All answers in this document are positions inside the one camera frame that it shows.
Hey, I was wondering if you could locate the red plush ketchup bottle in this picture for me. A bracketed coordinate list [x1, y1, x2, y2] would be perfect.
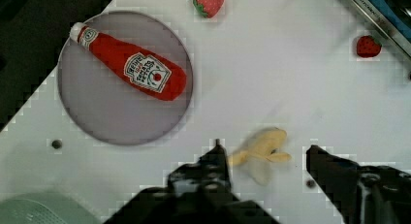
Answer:
[70, 22, 187, 101]

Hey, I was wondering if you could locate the grey round plate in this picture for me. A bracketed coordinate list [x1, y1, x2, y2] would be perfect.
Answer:
[57, 11, 194, 146]

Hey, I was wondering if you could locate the dark red plush strawberry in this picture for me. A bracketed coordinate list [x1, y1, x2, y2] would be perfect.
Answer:
[356, 35, 382, 58]

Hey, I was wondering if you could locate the light red plush strawberry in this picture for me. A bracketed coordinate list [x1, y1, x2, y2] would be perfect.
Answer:
[193, 0, 225, 18]

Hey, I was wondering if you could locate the black steel toaster oven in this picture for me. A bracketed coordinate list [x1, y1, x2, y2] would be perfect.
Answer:
[343, 0, 411, 58]

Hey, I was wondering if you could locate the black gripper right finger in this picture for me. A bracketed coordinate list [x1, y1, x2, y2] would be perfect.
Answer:
[306, 145, 411, 224]

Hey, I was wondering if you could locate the green perforated colander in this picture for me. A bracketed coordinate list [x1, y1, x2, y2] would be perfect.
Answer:
[0, 192, 102, 224]

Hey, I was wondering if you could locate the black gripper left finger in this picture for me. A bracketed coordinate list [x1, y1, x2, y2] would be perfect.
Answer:
[104, 141, 278, 224]

